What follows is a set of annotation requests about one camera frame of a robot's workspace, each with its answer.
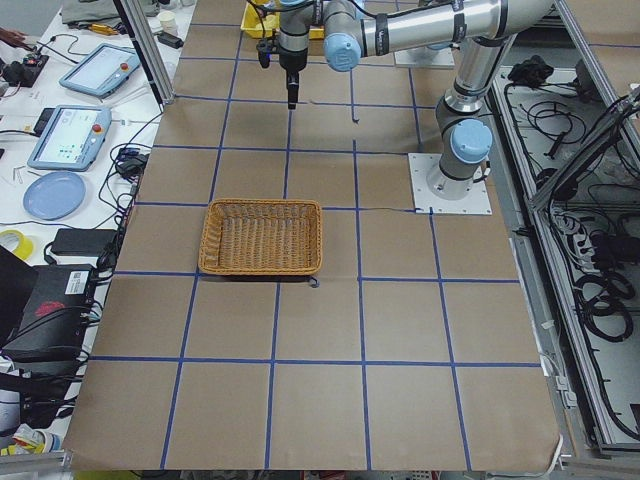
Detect paper cup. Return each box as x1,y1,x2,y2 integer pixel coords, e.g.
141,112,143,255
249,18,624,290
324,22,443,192
157,10,178,36

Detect aluminium frame post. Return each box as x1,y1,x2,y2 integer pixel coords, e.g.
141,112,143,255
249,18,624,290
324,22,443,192
114,0,175,106

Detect black power adapter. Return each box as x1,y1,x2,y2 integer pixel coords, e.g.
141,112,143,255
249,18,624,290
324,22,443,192
44,228,116,265

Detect yellow plastic bin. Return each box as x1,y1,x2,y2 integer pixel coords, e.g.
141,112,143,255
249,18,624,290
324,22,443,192
240,0,324,40

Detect woven wicker basket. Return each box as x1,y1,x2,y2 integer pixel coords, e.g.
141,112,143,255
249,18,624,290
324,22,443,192
198,199,323,276

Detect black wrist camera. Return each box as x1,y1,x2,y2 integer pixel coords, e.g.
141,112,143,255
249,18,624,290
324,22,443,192
256,39,273,69

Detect blue plate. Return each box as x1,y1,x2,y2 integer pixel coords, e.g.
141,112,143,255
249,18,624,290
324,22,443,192
23,171,86,220

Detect lower teach pendant tablet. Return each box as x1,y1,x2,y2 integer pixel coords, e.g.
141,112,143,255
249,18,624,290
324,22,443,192
27,105,112,172

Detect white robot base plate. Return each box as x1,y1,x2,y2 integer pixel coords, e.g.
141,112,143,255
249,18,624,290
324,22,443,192
408,153,492,215

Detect black cloth bundle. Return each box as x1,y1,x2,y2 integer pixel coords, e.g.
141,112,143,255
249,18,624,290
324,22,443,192
507,55,554,88

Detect yellow tape roll on desk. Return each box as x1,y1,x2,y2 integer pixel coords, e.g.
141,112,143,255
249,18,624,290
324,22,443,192
0,229,34,261

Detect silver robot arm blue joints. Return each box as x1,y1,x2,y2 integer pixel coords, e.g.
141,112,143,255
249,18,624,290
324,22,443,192
279,0,552,181

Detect aluminium side rail frame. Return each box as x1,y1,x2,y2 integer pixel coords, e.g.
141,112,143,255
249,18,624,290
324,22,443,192
491,1,639,455

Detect teach pendant tablet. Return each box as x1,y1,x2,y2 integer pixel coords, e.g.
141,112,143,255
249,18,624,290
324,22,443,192
27,105,112,172
59,43,141,98

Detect black computer box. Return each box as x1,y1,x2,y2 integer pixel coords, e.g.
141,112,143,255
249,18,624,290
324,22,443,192
1,264,96,363

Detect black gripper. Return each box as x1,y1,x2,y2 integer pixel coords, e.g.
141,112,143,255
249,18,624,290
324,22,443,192
278,31,306,110

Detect upper teach pendant tablet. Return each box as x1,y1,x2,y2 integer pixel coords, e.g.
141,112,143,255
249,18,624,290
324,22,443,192
59,43,141,98

